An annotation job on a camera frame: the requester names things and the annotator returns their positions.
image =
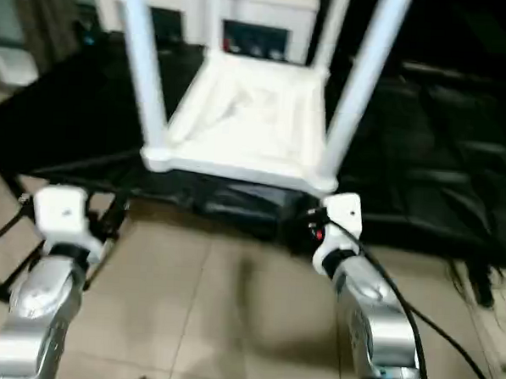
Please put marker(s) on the white cabinet with glass doors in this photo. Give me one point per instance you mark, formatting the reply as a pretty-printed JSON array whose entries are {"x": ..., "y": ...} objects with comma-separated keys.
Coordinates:
[{"x": 186, "y": 3}]

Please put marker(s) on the black stand frame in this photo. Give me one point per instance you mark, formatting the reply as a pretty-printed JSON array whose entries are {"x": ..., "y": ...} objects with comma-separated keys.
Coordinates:
[{"x": 3, "y": 253}]

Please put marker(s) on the black work mat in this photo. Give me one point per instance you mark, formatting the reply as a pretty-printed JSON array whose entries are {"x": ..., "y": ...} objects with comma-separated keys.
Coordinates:
[{"x": 425, "y": 148}]

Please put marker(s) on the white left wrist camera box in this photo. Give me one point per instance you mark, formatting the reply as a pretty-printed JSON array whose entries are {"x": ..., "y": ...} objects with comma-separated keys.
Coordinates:
[{"x": 65, "y": 218}]

